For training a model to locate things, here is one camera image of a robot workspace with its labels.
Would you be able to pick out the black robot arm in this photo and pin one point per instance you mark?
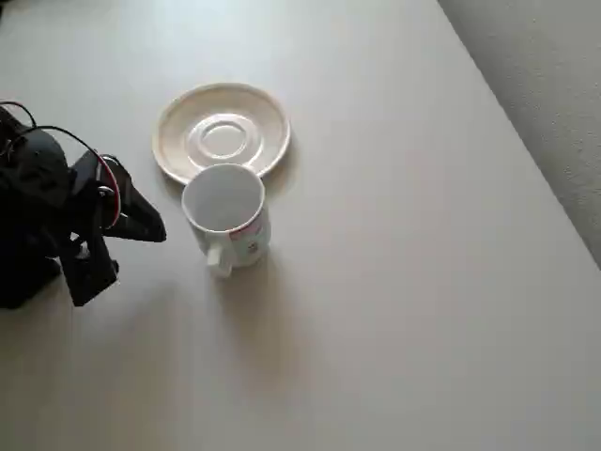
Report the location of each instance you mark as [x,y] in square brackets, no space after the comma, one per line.
[28,216]

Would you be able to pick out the cream ceramic saucer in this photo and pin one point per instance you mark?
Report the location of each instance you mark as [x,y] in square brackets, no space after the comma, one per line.
[225,117]

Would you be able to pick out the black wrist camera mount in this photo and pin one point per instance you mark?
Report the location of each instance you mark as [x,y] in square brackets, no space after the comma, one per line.
[89,277]

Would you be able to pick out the white ceramic mug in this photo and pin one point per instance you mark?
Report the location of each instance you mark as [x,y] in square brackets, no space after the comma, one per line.
[220,202]

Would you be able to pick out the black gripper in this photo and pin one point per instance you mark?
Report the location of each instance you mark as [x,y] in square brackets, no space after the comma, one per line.
[123,203]

